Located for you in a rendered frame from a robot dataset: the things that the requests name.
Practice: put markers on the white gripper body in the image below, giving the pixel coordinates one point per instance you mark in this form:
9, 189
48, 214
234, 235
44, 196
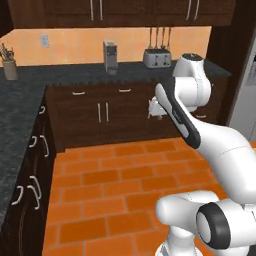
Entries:
155, 108

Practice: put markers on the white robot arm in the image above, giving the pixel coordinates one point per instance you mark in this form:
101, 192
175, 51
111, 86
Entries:
230, 156

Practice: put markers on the grey coffee machine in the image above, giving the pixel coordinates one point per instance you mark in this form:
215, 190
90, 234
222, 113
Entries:
110, 56

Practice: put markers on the silver toaster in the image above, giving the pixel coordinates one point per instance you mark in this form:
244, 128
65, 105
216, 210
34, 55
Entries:
157, 59

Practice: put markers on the hanging metal kitchen tool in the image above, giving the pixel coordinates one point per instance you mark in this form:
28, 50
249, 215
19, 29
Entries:
156, 37
150, 38
169, 38
162, 37

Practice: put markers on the grey fridge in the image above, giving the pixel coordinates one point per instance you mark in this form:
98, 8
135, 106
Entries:
245, 100

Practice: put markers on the dark wood tall panel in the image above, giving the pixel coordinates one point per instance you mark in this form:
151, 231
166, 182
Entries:
226, 36

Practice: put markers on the dark wood side base cupboards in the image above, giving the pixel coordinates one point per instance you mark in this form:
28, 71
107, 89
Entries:
30, 186

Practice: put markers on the beige utensil pot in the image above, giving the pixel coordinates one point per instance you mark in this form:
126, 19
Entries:
10, 70

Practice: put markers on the dark kitchen utensil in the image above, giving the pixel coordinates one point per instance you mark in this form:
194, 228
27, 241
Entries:
4, 51
10, 55

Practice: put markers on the dark wood wall cupboards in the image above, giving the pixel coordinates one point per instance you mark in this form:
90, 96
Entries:
133, 11

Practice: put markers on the white wall outlet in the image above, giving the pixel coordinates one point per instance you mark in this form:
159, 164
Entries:
45, 40

